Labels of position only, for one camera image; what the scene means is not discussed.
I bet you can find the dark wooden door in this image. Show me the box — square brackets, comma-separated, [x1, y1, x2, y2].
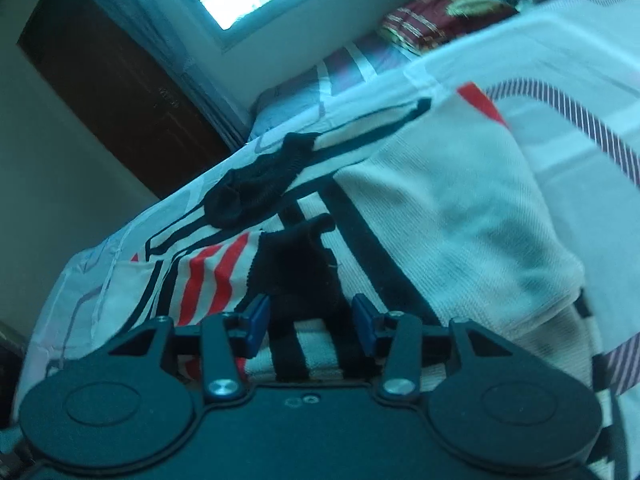
[16, 0, 232, 201]

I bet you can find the mauve striped pillow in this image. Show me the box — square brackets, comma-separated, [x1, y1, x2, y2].
[248, 41, 413, 138]

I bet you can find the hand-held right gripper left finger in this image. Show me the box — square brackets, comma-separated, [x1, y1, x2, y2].
[106, 294, 272, 404]

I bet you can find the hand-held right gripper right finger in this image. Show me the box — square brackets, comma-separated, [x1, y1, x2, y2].
[351, 294, 517, 404]

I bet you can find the cream striped knit sweater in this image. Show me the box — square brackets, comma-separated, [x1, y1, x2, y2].
[102, 82, 631, 441]

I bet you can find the black knit cloth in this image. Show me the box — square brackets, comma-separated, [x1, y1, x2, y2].
[248, 214, 353, 323]
[204, 131, 323, 229]

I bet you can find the red patterned pillow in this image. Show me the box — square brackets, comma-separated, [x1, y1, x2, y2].
[379, 0, 519, 54]

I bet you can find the white patterned bed sheet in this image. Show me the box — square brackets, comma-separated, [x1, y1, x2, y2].
[15, 0, 640, 480]

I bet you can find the pale curtain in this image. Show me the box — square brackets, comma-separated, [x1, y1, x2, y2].
[65, 0, 253, 152]

